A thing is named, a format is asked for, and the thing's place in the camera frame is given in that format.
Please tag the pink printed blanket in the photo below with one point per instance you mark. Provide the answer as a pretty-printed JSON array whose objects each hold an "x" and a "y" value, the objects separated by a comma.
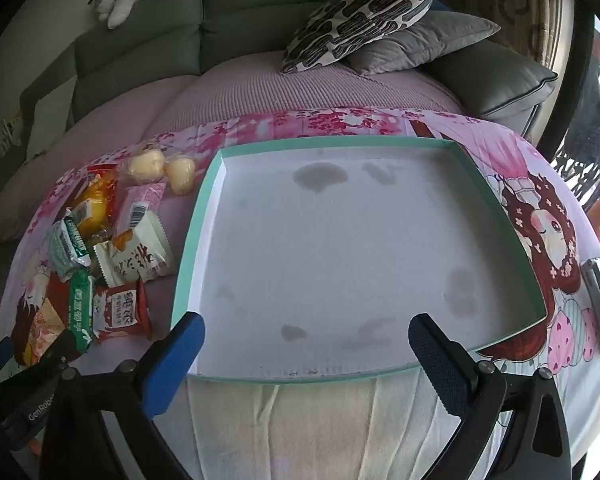
[{"x": 530, "y": 200}]

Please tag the teal shallow cardboard box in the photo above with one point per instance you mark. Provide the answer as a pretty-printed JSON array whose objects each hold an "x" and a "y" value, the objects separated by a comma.
[{"x": 330, "y": 260}]

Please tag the dark green snack packet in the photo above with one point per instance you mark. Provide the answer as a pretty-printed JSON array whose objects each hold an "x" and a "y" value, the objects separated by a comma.
[{"x": 80, "y": 310}]

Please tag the black and white patterned pillow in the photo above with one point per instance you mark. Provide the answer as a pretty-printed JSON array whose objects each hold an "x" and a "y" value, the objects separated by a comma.
[{"x": 360, "y": 15}]

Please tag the pink knitted sofa cover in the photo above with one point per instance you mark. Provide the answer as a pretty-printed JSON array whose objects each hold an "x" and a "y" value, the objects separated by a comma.
[{"x": 230, "y": 105}]

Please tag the grey-green sofa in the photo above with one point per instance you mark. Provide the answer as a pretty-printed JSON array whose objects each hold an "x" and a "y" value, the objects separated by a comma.
[{"x": 230, "y": 10}]

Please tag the cream and orange snack packet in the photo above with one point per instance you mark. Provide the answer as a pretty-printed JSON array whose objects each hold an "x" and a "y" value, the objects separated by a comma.
[{"x": 40, "y": 325}]

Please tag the grey flat device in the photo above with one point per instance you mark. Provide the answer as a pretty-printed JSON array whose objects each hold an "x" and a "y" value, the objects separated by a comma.
[{"x": 597, "y": 300}]

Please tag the clear yellow cake packet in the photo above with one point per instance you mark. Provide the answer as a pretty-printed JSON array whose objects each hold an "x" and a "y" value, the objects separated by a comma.
[{"x": 97, "y": 201}]

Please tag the red snack packet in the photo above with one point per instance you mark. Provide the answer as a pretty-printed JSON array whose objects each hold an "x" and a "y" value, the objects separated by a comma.
[{"x": 100, "y": 171}]

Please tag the black ornate metal chair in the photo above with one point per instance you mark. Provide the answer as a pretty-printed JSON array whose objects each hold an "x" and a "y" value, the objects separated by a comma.
[{"x": 580, "y": 170}]

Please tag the white pastry packet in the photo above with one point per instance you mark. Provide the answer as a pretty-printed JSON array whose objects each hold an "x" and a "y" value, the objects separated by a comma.
[{"x": 140, "y": 260}]

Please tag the red-brown snack packet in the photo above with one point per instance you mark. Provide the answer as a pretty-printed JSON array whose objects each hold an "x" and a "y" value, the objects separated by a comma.
[{"x": 117, "y": 310}]

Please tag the labelled clear white bun packet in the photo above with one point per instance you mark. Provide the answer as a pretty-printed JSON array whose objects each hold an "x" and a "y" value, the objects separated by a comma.
[{"x": 142, "y": 166}]

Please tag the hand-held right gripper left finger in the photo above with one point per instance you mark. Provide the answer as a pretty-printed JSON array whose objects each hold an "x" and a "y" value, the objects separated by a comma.
[{"x": 180, "y": 355}]

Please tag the grey pillow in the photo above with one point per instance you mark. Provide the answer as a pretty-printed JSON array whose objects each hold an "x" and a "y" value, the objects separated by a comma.
[{"x": 430, "y": 40}]

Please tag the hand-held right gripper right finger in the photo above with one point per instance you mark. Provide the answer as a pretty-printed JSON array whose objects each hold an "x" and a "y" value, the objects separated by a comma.
[{"x": 432, "y": 355}]

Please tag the light green snack packet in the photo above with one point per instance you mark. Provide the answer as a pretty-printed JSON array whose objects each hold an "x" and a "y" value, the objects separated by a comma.
[{"x": 67, "y": 250}]

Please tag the pink snack packet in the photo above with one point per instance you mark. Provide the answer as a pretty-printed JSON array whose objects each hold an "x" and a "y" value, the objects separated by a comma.
[{"x": 140, "y": 200}]

